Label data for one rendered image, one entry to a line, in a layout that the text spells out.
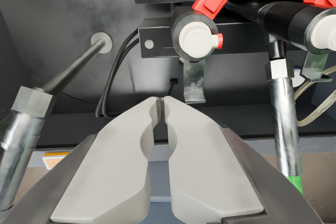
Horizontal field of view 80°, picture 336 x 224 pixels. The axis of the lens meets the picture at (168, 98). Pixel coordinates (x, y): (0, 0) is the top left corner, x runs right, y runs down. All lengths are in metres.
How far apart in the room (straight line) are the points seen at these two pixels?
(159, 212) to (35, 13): 0.63
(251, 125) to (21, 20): 0.48
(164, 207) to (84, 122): 0.42
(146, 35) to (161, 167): 0.63
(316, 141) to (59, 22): 0.52
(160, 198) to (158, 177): 0.08
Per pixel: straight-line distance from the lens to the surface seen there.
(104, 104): 0.24
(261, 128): 0.44
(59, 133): 0.46
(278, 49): 0.20
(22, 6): 0.47
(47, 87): 0.23
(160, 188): 0.76
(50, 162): 0.43
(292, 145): 0.19
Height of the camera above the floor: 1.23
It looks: 61 degrees down
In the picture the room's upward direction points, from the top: 177 degrees clockwise
